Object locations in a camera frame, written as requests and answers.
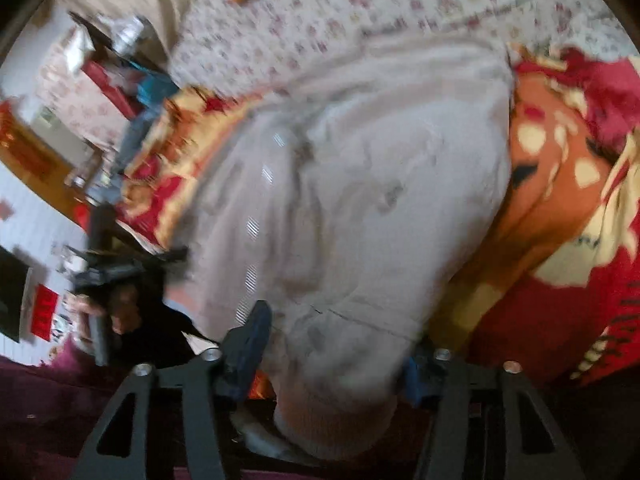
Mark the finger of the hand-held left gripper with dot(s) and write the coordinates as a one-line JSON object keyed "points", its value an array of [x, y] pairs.
{"points": [[160, 254]]}

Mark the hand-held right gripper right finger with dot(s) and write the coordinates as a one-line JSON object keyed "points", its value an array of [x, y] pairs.
{"points": [[415, 380]]}

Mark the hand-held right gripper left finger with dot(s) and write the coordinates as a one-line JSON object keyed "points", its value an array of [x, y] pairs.
{"points": [[250, 340]]}

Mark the beige jacket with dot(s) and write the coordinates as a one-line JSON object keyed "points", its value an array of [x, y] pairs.
{"points": [[375, 185]]}

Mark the person's left hand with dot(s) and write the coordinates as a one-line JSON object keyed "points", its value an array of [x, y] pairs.
{"points": [[122, 312]]}

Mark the red paper sheet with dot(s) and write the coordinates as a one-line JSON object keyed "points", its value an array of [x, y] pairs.
{"points": [[46, 310]]}

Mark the black screen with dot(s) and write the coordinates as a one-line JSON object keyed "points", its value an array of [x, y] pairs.
{"points": [[12, 295]]}

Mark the blue jeans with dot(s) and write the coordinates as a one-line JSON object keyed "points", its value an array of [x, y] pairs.
{"points": [[135, 135]]}

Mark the wooden cabinet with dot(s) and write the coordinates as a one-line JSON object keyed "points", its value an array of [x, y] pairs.
{"points": [[30, 155]]}

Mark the red orange printed blanket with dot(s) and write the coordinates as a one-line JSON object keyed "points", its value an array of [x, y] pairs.
{"points": [[550, 310]]}

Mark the person's maroon pants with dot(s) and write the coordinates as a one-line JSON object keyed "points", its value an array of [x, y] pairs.
{"points": [[45, 420]]}

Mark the floral bed sheet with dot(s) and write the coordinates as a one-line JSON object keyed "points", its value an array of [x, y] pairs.
{"points": [[350, 10]]}

